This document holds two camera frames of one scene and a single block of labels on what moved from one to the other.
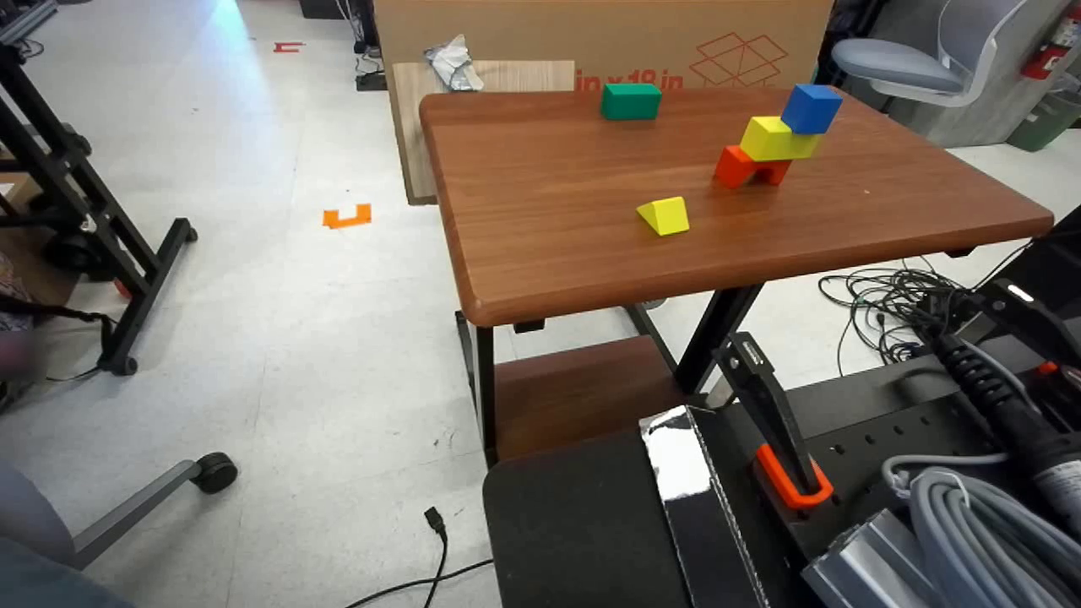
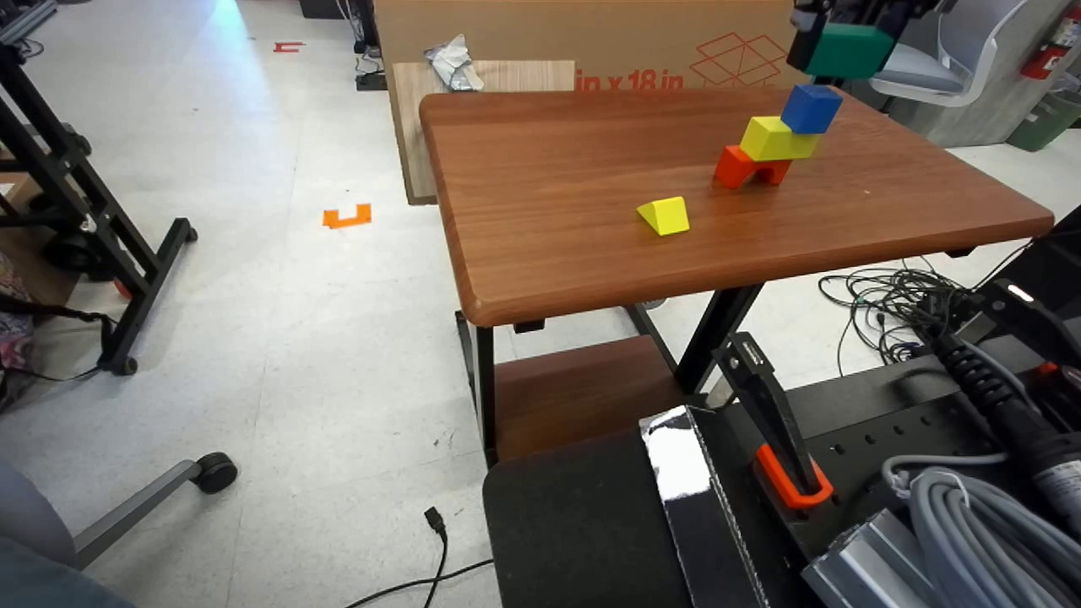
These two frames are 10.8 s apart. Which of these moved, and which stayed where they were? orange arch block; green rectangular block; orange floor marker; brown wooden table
Moved: green rectangular block
Stayed: orange floor marker; brown wooden table; orange arch block
